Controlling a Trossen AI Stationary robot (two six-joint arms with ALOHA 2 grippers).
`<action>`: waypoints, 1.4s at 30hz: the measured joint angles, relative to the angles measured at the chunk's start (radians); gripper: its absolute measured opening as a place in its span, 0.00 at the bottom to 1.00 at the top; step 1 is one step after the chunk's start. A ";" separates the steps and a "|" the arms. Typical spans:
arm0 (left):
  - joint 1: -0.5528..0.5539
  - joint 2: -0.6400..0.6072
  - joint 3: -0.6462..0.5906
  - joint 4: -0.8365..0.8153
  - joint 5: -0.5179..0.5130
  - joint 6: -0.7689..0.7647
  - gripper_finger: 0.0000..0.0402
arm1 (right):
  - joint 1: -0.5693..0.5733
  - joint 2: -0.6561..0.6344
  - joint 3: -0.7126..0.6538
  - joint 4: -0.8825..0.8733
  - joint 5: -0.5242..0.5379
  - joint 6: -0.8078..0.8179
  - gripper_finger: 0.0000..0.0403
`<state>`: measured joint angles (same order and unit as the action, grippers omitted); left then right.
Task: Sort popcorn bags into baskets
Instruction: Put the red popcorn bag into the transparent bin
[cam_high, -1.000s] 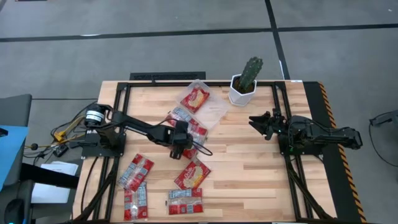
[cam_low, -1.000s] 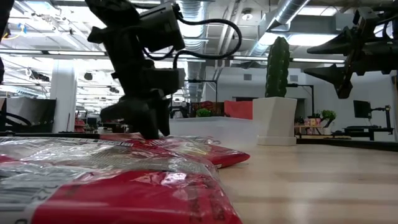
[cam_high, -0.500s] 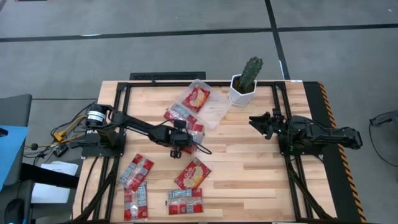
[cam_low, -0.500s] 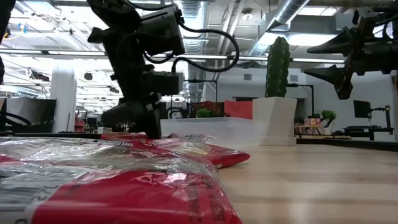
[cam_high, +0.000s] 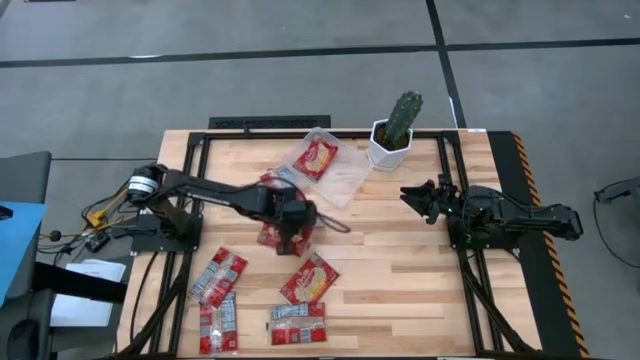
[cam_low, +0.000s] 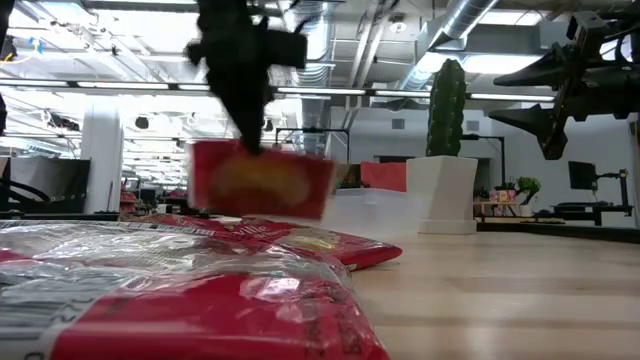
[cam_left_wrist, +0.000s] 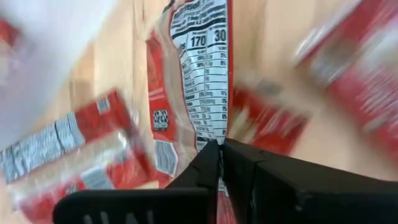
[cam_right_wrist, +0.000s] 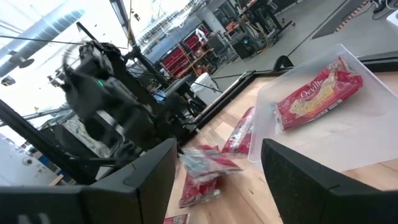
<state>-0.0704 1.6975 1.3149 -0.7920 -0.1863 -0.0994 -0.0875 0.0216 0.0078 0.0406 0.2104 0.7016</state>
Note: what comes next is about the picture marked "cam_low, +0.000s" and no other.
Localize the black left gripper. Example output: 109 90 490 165
184 0 274 154

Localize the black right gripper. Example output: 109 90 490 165
488 11 632 161

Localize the red popcorn bag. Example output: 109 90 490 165
188 139 336 221
0 219 392 360
124 213 404 272

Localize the black monitor on arm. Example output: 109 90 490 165
567 160 630 192

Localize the small green potted plant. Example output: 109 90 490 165
515 175 542 217

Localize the tall green cactus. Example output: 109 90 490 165
425 58 468 158

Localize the pink box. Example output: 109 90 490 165
488 188 517 204

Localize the wooden side table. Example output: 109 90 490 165
472 199 521 224

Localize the black desk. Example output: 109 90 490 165
533 200 635 227

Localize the white square planter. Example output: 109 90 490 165
405 155 479 236

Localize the orange box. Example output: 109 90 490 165
359 160 408 194

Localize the clear plastic bin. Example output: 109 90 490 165
319 187 422 237

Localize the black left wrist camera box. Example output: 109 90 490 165
267 29 309 70

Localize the silver ventilation duct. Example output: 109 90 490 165
399 0 501 92

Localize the black table edge rail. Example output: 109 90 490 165
476 221 640 245

